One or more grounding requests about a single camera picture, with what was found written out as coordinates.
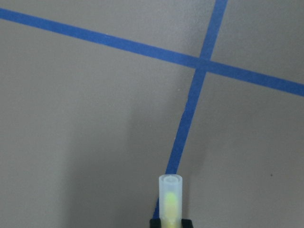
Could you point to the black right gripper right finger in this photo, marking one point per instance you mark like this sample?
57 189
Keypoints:
186 223

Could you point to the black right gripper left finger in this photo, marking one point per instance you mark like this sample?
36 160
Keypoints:
155 223

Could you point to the yellow highlighter pen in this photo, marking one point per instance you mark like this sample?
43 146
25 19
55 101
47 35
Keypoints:
170 200

